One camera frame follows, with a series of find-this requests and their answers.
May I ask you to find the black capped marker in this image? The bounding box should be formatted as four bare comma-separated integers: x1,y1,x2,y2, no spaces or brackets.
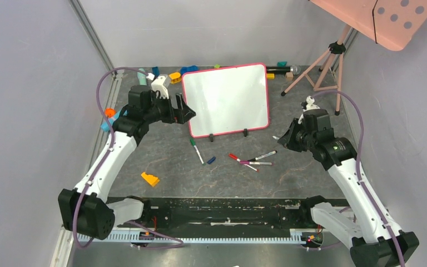
249,150,277,162

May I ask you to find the yellow block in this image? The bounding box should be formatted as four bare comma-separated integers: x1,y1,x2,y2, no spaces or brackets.
266,73,275,80

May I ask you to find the red capped marker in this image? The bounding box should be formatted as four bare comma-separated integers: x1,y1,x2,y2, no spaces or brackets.
229,154,258,172

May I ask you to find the white toothed cable rail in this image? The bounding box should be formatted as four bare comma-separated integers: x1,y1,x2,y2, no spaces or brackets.
93,229,306,245

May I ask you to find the yellow oval toy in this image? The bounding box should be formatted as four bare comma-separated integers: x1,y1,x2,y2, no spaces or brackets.
168,72,182,84

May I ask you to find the wooden cube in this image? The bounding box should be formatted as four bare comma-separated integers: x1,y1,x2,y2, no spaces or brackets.
285,72,294,81

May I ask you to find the pink perforated panel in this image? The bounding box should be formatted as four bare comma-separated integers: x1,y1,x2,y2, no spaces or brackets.
311,0,427,51

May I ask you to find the pink tripod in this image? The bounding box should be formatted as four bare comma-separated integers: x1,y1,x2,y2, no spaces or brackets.
280,24,351,96

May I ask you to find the blue toy car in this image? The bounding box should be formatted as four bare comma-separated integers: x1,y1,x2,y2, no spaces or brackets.
180,65,199,76

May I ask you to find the dark blue block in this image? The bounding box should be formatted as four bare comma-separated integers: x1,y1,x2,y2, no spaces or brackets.
152,67,160,79

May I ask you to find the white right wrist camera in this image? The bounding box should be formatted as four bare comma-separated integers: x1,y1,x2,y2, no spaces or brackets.
299,96,320,124

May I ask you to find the pink framed whiteboard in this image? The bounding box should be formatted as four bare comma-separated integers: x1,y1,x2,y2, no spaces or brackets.
182,63,270,138

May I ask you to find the large light blue marker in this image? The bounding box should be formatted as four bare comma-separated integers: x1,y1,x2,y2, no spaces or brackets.
100,111,120,132

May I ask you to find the orange wedge block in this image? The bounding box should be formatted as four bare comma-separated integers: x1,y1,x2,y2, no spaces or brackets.
141,172,160,187

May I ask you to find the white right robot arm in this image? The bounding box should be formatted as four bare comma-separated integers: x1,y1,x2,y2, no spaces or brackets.
278,108,419,266

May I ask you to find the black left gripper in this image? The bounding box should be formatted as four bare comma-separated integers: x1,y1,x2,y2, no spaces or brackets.
144,92,195,124

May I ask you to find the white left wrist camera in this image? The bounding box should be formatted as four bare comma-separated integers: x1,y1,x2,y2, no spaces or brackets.
146,73,171,99

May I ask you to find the blue marker cap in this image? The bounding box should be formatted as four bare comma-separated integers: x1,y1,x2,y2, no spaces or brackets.
207,156,216,165

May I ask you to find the teal block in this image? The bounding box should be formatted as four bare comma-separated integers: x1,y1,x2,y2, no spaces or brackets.
276,61,287,67

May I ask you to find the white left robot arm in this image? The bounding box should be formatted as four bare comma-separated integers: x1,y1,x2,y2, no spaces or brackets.
58,85,196,240

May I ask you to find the purple capped marker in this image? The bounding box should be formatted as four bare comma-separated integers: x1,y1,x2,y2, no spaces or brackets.
240,161,274,166

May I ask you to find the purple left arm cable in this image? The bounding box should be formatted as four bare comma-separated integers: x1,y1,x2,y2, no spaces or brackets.
72,66,185,250

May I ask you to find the green capped marker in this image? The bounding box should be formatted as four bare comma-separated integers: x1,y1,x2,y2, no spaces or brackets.
190,138,205,165

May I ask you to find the small orange toy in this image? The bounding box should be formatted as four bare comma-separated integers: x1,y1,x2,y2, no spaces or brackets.
104,108,117,118

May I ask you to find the teal toy microphone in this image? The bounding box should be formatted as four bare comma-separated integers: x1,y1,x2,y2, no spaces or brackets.
137,68,147,86

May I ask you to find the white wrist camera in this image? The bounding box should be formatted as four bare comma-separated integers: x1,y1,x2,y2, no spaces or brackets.
299,96,320,124
146,73,171,99

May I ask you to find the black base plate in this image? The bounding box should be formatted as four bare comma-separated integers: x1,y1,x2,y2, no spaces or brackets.
116,196,350,239

